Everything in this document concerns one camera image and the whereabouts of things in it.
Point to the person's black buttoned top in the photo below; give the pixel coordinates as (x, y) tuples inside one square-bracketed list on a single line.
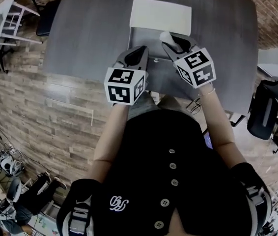
[(153, 181)]

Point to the small white item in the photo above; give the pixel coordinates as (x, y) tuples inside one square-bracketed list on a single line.
[(166, 36)]

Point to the person's right forearm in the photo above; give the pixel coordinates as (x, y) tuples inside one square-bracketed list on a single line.
[(217, 122)]

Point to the white box with lid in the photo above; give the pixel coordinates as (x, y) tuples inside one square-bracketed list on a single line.
[(159, 13)]

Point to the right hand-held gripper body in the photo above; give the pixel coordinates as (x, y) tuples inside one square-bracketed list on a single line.
[(198, 65)]

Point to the black grey office chair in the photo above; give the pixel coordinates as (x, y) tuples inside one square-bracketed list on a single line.
[(261, 112)]

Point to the person's left forearm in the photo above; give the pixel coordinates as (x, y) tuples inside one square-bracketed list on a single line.
[(112, 136)]

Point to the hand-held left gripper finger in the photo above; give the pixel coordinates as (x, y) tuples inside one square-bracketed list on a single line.
[(122, 58), (145, 60)]

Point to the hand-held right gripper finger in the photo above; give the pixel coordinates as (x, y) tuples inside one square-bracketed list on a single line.
[(171, 52), (192, 44)]

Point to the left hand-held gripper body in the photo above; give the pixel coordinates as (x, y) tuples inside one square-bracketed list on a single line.
[(119, 82)]

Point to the white robot device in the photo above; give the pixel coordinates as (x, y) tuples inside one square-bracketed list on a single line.
[(6, 165)]

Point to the white side table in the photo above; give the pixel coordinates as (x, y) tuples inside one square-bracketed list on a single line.
[(5, 11)]

